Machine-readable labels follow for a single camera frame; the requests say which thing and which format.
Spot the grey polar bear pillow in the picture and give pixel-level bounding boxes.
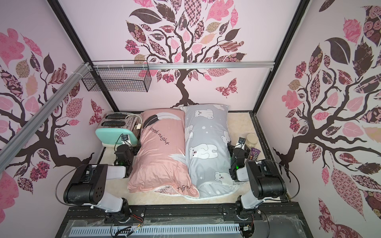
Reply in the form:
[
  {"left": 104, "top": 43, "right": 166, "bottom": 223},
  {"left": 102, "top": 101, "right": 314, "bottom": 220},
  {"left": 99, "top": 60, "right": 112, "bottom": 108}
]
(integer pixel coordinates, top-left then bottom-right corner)
[{"left": 181, "top": 104, "right": 242, "bottom": 199}]

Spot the pink good night pillow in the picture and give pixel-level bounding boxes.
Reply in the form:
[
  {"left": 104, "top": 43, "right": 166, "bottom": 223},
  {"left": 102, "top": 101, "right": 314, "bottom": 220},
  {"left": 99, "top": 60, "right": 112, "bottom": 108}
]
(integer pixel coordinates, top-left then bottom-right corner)
[{"left": 128, "top": 109, "right": 199, "bottom": 198}]

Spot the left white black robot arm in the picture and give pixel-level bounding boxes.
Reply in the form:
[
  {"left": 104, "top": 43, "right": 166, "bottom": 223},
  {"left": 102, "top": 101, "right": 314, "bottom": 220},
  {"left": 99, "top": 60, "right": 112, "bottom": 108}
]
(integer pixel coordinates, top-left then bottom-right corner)
[{"left": 55, "top": 144, "right": 142, "bottom": 222}]

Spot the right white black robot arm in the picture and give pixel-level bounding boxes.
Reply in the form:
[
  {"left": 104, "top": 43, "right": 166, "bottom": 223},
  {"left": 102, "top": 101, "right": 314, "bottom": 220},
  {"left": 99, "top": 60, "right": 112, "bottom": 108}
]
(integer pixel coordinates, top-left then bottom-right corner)
[{"left": 226, "top": 144, "right": 295, "bottom": 221}]

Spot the purple candy packet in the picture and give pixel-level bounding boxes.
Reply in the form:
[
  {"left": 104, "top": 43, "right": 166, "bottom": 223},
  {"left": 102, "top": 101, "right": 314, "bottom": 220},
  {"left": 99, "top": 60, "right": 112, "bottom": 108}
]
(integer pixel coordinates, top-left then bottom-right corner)
[{"left": 248, "top": 147, "right": 261, "bottom": 161}]

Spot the round beige lidded jar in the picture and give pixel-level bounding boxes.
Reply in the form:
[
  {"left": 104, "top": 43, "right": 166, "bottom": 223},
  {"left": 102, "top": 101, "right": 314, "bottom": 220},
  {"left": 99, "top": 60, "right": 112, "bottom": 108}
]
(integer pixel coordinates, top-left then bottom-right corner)
[{"left": 245, "top": 133, "right": 259, "bottom": 148}]

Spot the mint green toaster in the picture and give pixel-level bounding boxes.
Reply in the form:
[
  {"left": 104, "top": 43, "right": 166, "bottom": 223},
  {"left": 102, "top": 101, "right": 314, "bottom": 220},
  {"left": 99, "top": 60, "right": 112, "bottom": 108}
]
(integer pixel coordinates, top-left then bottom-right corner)
[{"left": 95, "top": 112, "right": 142, "bottom": 147}]

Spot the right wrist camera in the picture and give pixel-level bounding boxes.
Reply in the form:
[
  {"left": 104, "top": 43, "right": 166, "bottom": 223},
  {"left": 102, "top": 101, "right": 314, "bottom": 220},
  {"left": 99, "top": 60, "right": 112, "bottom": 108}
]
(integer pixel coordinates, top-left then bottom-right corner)
[{"left": 236, "top": 137, "right": 246, "bottom": 149}]

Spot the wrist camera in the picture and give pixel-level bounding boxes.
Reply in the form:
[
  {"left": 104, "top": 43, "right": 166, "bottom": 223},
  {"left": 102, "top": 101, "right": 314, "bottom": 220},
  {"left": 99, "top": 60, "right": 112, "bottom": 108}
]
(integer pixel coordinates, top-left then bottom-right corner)
[
  {"left": 121, "top": 134, "right": 130, "bottom": 145},
  {"left": 236, "top": 137, "right": 246, "bottom": 149}
]

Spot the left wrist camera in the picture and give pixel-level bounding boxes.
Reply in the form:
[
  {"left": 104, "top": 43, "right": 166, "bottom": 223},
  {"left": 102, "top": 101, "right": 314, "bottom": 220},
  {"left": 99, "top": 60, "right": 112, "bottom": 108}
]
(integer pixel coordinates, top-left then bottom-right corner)
[{"left": 121, "top": 134, "right": 130, "bottom": 145}]

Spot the white vented cable duct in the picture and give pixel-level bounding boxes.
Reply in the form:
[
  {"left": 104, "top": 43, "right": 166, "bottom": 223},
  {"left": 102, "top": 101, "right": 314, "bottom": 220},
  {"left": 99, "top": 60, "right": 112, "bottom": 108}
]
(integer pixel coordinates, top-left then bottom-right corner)
[{"left": 64, "top": 224, "right": 241, "bottom": 238}]

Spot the black wire basket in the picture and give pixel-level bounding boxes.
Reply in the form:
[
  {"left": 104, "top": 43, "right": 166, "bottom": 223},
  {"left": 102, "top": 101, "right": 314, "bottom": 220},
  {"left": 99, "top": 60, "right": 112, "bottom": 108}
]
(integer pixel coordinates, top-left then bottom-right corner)
[{"left": 82, "top": 59, "right": 152, "bottom": 92}]

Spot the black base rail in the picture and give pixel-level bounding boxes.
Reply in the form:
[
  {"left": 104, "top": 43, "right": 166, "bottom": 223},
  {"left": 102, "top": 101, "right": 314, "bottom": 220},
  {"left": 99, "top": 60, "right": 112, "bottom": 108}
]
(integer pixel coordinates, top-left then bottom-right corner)
[{"left": 57, "top": 202, "right": 312, "bottom": 238}]

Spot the back aluminium rail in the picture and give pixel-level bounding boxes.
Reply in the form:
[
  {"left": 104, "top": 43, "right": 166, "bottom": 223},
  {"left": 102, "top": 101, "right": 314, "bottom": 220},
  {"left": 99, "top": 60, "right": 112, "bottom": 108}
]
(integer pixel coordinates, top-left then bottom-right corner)
[{"left": 94, "top": 61, "right": 275, "bottom": 70}]

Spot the aluminium rail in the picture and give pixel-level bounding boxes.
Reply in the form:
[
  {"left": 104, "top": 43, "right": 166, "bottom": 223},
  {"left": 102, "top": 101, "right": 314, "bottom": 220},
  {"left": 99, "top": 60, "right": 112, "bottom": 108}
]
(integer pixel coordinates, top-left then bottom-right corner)
[
  {"left": 94, "top": 61, "right": 275, "bottom": 70},
  {"left": 1, "top": 62, "right": 90, "bottom": 172}
]

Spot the left aluminium rail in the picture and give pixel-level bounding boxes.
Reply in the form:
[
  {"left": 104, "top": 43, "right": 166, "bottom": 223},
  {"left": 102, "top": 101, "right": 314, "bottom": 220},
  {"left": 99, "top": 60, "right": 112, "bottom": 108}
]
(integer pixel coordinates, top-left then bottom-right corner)
[{"left": 1, "top": 62, "right": 90, "bottom": 172}]

